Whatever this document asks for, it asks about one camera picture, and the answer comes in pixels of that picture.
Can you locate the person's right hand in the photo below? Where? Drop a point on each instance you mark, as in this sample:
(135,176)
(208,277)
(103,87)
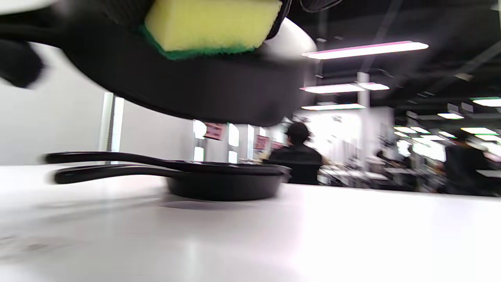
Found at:
(125,9)

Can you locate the person's left hand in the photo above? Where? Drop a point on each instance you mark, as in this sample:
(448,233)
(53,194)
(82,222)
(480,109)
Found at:
(17,64)

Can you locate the yellow green sponge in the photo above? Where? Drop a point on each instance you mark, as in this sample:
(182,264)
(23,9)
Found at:
(211,25)

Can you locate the black cast iron frying pan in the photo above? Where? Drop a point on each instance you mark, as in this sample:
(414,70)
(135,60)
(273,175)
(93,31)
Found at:
(188,86)
(156,160)
(223,188)

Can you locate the pink sign board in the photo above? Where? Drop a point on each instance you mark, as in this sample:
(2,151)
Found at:
(261,142)
(277,145)
(214,131)

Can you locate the grey left hand controller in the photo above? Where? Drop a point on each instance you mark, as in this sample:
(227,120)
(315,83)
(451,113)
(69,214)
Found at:
(291,41)

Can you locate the ceiling light panel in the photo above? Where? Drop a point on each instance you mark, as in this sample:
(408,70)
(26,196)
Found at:
(364,49)
(340,88)
(332,106)

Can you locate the row of white workstation frames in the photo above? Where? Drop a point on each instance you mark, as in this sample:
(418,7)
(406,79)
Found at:
(368,168)

